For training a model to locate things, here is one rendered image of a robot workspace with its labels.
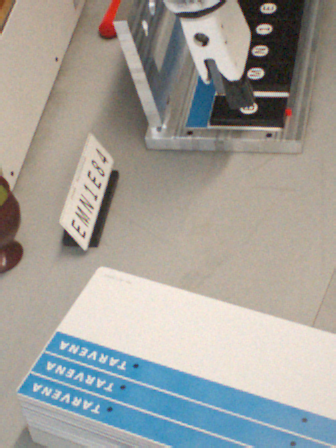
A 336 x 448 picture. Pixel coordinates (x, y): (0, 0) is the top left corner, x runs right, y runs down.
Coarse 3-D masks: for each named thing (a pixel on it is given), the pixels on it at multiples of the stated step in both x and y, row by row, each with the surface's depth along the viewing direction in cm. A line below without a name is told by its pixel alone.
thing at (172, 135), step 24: (312, 0) 182; (312, 24) 178; (312, 48) 175; (192, 72) 174; (312, 72) 172; (192, 96) 171; (288, 96) 169; (168, 120) 168; (288, 120) 165; (168, 144) 167; (192, 144) 166; (216, 144) 165; (240, 144) 164; (264, 144) 164; (288, 144) 163
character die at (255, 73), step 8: (248, 64) 173; (256, 64) 173; (264, 64) 172; (272, 64) 172; (280, 64) 172; (288, 64) 171; (248, 72) 171; (256, 72) 171; (264, 72) 171; (272, 72) 171; (280, 72) 171; (288, 72) 170; (256, 80) 170; (264, 80) 170; (272, 80) 170; (280, 80) 169; (288, 80) 169; (256, 88) 170; (264, 88) 169; (272, 88) 169; (280, 88) 169; (288, 88) 168
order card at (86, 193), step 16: (96, 144) 163; (80, 160) 159; (96, 160) 162; (112, 160) 165; (80, 176) 158; (96, 176) 161; (80, 192) 157; (96, 192) 160; (64, 208) 154; (80, 208) 156; (96, 208) 159; (64, 224) 153; (80, 224) 155; (80, 240) 154
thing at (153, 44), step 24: (144, 0) 163; (120, 24) 153; (144, 24) 164; (168, 24) 171; (144, 48) 159; (168, 48) 168; (144, 72) 159; (168, 72) 168; (144, 96) 161; (168, 96) 167
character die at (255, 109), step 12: (216, 96) 169; (264, 96) 167; (216, 108) 168; (228, 108) 167; (240, 108) 166; (252, 108) 166; (264, 108) 166; (276, 108) 166; (216, 120) 166; (228, 120) 165; (240, 120) 165; (252, 120) 164; (264, 120) 164; (276, 120) 164
